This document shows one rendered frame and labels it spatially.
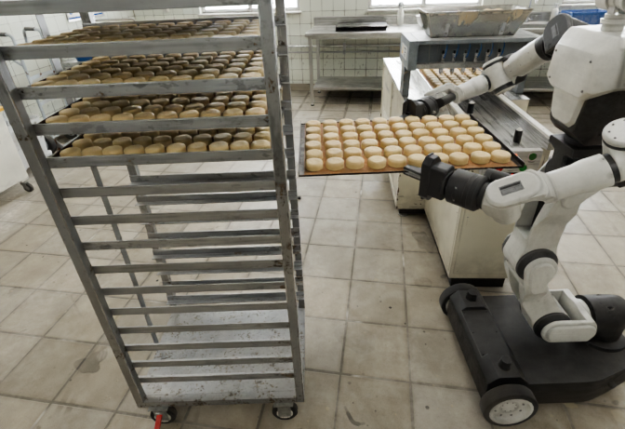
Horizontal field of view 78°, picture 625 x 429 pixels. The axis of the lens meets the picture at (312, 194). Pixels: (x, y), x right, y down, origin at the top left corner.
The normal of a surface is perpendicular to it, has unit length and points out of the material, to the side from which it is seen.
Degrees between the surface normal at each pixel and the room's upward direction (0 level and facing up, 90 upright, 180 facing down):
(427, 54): 90
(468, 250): 90
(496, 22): 115
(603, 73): 86
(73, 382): 0
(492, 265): 90
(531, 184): 40
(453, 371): 0
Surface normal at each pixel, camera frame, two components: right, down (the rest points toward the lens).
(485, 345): -0.04, -0.86
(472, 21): -0.04, 0.82
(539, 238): 0.01, 0.50
